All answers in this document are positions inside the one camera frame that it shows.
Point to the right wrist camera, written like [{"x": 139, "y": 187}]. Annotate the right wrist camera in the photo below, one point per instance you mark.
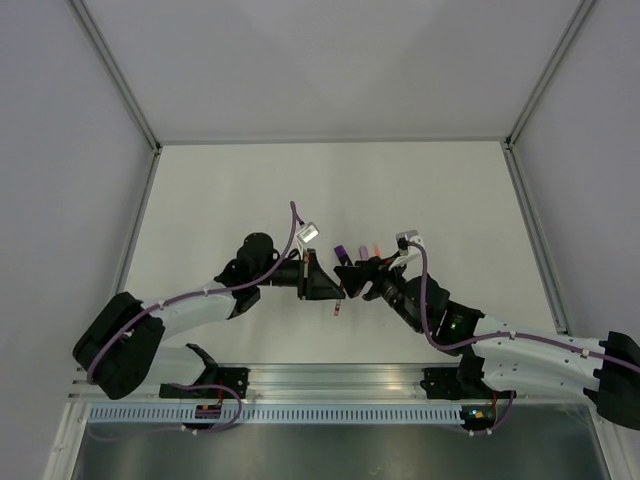
[{"x": 408, "y": 243}]

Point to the white slotted cable duct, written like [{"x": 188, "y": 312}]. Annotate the white slotted cable duct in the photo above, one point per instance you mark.
[{"x": 289, "y": 414}]

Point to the red gel pen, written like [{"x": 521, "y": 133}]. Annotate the red gel pen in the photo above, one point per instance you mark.
[{"x": 338, "y": 304}]

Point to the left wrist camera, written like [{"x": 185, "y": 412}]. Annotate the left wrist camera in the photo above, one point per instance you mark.
[{"x": 305, "y": 233}]

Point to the pink highlighter pen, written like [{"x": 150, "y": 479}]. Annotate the pink highlighter pen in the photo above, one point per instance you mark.
[{"x": 363, "y": 253}]

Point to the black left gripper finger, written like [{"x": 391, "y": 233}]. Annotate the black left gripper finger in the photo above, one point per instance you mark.
[
  {"x": 319, "y": 275},
  {"x": 328, "y": 291}
]

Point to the aluminium mounting rail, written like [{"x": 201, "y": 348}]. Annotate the aluminium mounting rail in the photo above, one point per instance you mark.
[{"x": 339, "y": 382}]

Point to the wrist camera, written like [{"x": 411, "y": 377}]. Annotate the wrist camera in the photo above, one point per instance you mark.
[
  {"x": 305, "y": 233},
  {"x": 408, "y": 243}
]

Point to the black purple-tip highlighter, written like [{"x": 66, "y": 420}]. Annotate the black purple-tip highlighter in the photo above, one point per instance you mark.
[{"x": 342, "y": 255}]

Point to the right aluminium frame post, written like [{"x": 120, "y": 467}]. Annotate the right aluminium frame post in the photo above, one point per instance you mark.
[{"x": 559, "y": 54}]

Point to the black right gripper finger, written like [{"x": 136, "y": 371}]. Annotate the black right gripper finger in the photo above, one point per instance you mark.
[
  {"x": 353, "y": 278},
  {"x": 377, "y": 264}
]

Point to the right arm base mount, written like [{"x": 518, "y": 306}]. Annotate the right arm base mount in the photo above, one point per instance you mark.
[{"x": 457, "y": 383}]

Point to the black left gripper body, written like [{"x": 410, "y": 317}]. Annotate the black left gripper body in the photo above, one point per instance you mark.
[{"x": 305, "y": 291}]

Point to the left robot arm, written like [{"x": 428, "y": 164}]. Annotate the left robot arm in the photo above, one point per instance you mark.
[{"x": 123, "y": 347}]

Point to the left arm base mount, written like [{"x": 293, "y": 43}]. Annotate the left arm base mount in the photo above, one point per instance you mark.
[{"x": 210, "y": 387}]

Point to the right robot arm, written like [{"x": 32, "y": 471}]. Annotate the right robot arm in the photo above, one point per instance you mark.
[{"x": 496, "y": 357}]

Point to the aluminium frame post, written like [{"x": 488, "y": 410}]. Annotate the aluminium frame post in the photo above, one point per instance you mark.
[
  {"x": 559, "y": 54},
  {"x": 103, "y": 52}
]

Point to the left aluminium frame post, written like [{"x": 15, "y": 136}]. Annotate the left aluminium frame post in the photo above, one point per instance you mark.
[{"x": 103, "y": 52}]

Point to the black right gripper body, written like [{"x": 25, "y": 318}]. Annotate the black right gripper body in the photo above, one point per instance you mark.
[{"x": 383, "y": 282}]

